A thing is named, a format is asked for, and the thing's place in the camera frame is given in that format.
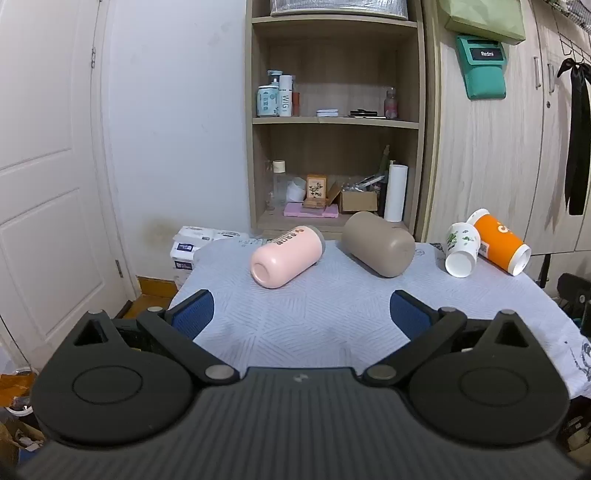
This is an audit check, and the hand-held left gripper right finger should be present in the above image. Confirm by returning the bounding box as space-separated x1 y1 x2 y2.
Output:
363 290 533 387

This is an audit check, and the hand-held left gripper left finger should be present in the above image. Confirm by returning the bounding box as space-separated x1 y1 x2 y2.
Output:
69 289 240 387

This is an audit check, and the taupe cup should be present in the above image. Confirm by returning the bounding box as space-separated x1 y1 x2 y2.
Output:
342 211 416 278

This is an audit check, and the white leaf print cup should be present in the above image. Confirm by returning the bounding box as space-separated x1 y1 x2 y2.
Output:
444 222 481 278

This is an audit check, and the pink cup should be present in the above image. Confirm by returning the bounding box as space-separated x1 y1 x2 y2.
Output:
250 226 327 289

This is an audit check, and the orange cup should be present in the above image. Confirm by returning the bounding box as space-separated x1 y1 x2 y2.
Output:
466 209 532 277

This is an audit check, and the pale blue patterned tablecloth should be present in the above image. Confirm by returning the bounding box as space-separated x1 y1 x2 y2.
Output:
167 237 591 400

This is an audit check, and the white paper roll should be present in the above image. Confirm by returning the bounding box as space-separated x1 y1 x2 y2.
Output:
384 164 409 223

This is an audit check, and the cardboard box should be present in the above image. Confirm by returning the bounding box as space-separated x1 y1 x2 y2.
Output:
329 182 379 214

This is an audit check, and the dark tall bottle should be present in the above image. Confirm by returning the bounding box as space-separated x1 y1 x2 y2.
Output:
379 145 391 217

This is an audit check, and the pink flat box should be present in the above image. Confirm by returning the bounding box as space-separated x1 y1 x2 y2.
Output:
284 202 339 217

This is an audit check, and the clear bottle cream cap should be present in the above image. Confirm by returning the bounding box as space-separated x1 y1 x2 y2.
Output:
272 160 287 207

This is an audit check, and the wooden flower print box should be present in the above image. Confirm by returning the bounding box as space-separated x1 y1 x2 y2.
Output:
303 174 329 208

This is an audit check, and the black chair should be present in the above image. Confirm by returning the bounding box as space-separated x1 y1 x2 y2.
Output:
538 254 591 333

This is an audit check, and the light wooden wardrobe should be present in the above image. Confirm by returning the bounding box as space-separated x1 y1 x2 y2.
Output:
416 0 591 256

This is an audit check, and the white panel door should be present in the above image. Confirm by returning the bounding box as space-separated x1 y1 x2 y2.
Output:
0 0 136 370

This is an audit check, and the wooden shelf unit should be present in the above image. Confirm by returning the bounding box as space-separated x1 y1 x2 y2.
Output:
245 0 428 241

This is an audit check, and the orange bag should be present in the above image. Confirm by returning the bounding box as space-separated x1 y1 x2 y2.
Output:
0 371 38 408

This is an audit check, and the teal pump bottle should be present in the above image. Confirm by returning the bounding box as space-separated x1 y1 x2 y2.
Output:
257 70 283 117

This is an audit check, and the white slim bottle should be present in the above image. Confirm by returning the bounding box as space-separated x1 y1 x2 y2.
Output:
278 75 294 117

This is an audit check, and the black hanging ribbon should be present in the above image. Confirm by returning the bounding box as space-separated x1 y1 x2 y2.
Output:
556 58 591 217

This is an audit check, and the teal Redmi box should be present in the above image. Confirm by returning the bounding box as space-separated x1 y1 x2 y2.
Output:
455 33 507 100

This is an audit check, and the green box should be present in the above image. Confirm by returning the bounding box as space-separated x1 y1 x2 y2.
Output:
438 0 527 46

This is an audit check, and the silver insulated bag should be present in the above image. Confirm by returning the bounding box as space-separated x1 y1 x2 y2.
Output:
270 0 409 20

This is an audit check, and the wire rack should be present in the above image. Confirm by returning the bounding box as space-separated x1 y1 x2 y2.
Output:
545 0 591 29

